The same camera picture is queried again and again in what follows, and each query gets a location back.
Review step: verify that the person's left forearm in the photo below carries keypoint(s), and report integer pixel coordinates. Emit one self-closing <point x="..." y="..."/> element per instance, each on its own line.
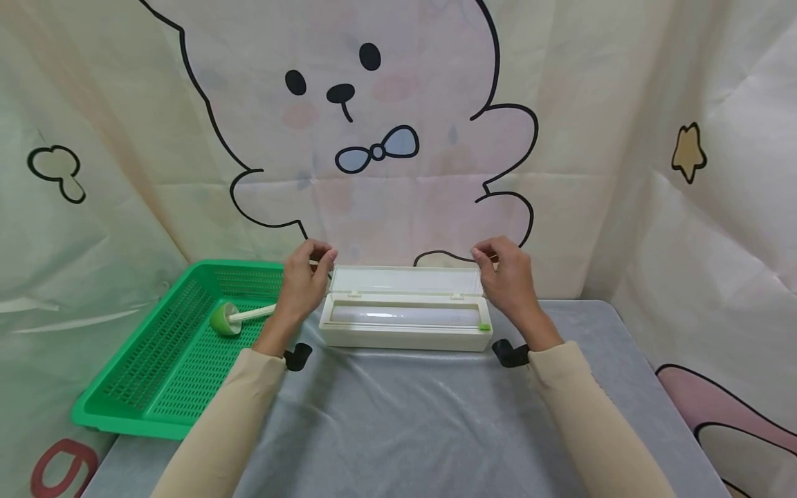
<point x="233" y="415"/>

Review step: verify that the person's left fingers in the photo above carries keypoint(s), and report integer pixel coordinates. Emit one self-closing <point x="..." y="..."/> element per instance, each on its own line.
<point x="322" y="256"/>

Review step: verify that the person's left hand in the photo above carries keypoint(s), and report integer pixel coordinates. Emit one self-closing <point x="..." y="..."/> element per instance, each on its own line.
<point x="300" y="285"/>

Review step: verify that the person's right hand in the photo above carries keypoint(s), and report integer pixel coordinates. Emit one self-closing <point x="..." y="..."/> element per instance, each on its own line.
<point x="512" y="283"/>

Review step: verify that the person's right forearm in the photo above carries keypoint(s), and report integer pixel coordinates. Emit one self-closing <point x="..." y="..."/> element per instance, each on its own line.
<point x="585" y="415"/>

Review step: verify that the white cling film dispenser box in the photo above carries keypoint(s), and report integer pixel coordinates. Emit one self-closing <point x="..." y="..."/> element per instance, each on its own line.
<point x="405" y="308"/>

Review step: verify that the black wrist band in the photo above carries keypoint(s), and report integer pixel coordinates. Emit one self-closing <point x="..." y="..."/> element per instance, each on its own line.
<point x="510" y="354"/>
<point x="297" y="356"/>

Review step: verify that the person's right fingers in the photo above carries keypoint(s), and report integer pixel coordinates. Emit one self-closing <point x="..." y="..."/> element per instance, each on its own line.
<point x="487" y="254"/>

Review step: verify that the green plastic mesh basket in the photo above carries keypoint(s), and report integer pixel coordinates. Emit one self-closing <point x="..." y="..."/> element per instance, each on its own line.
<point x="180" y="346"/>

